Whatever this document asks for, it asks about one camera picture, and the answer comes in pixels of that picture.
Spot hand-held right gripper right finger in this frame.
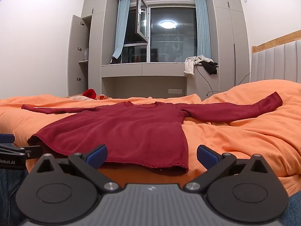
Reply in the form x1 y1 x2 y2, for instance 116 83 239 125
183 145 275 192

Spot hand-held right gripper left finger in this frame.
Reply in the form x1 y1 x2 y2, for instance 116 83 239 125
30 144 121 193

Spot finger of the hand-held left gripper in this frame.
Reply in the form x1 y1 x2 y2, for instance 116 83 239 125
0 134 15 144
0 144 44 160

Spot dark red long-sleeve shirt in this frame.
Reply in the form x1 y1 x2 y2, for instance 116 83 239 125
21 92 283 176

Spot red clothes pile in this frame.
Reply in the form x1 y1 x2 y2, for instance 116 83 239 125
68 94 109 101

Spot person's left leg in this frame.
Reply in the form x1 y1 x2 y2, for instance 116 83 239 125
0 142 32 226

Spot person's leg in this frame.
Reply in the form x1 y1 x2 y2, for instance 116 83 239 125
281 190 301 226
0 142 32 226

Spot orange bedsheet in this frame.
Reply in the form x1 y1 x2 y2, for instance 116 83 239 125
0 79 301 196

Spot red cloth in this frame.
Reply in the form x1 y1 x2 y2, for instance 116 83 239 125
82 89 97 99

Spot black garment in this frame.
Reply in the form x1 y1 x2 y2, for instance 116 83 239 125
200 61 219 75

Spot grey window sill cabinet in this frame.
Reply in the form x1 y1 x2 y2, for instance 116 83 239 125
101 62 219 98

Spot person's right leg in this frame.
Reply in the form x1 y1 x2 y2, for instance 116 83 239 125
281 190 301 226

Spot grey wardrobe with open door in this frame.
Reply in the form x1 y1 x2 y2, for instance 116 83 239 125
68 0 120 98

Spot tall grey wardrobe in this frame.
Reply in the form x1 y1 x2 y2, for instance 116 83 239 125
209 0 251 93

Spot grey padded headboard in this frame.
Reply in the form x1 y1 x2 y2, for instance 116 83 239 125
250 29 301 83

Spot window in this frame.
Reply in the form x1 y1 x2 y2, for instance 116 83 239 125
118 0 207 64

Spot light blue curtain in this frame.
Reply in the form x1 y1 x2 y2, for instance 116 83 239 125
112 0 131 64
194 0 211 60

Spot black cable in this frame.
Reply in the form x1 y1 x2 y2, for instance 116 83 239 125
195 65 251 97

